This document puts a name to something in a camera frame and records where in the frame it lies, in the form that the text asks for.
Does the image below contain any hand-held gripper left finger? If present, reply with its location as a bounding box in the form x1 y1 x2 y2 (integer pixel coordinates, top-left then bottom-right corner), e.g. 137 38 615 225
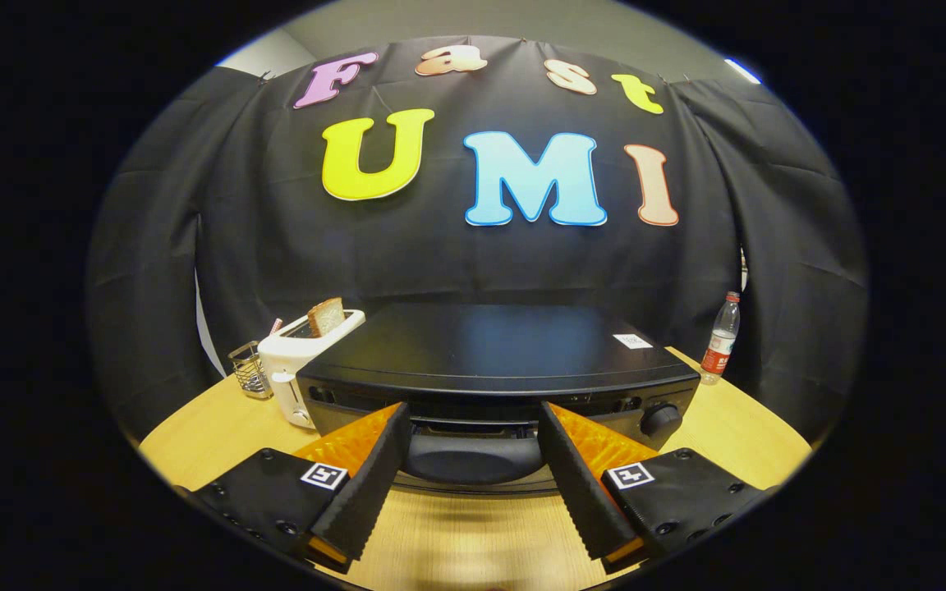
173 402 412 574

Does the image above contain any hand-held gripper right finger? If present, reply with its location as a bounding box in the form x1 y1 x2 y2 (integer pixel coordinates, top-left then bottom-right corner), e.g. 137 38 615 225
537 402 778 575

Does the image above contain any black toaster oven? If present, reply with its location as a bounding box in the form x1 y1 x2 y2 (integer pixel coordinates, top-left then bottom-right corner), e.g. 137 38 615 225
296 304 702 497

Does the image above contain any white pop-up toaster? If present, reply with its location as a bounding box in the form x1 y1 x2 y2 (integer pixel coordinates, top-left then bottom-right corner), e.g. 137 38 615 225
257 309 366 430

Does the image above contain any brown bread slice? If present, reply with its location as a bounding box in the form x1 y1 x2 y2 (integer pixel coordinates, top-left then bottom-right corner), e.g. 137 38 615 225
307 297 347 338

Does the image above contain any clear bottle red label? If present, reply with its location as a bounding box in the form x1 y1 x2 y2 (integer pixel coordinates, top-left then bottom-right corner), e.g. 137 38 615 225
700 291 742 386

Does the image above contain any small ceiling light panel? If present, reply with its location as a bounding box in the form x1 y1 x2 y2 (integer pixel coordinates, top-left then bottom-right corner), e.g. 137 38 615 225
723 57 763 85

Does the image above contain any wire mesh holder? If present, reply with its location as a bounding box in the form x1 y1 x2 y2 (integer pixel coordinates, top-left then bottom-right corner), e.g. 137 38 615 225
228 341 274 401

